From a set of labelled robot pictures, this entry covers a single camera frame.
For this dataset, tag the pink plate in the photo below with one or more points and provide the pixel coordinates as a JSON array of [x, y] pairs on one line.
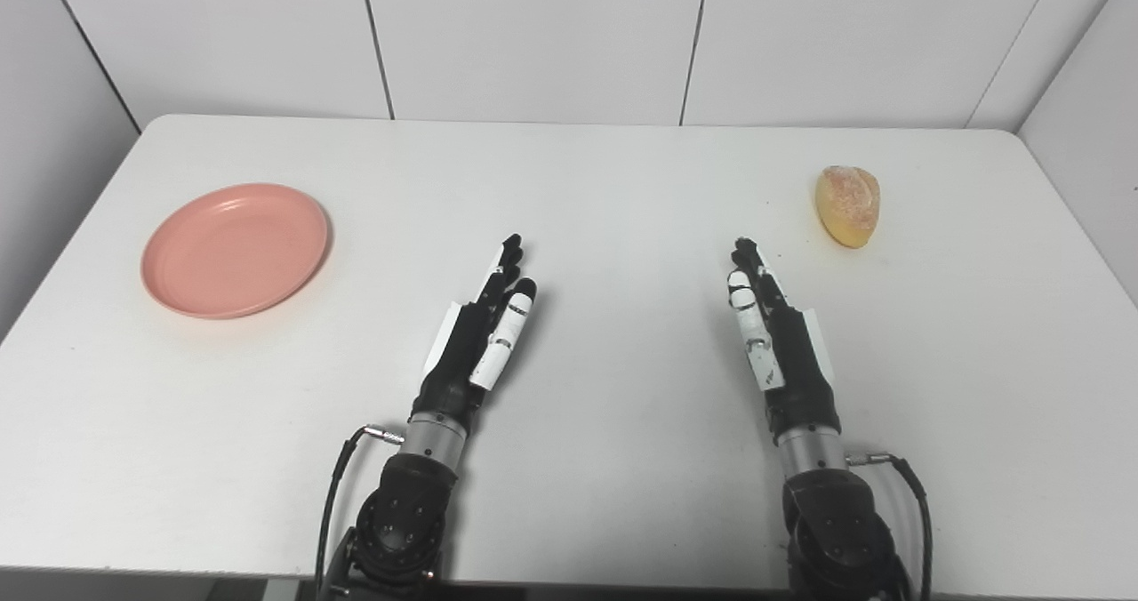
[[235, 250]]

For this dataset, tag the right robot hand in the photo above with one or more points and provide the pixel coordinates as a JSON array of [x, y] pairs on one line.
[[791, 352]]

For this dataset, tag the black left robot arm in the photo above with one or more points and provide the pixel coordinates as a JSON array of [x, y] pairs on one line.
[[413, 512]]

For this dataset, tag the bread roll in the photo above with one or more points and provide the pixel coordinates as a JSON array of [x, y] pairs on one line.
[[849, 205]]

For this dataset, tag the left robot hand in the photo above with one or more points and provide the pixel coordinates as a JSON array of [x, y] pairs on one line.
[[462, 352]]

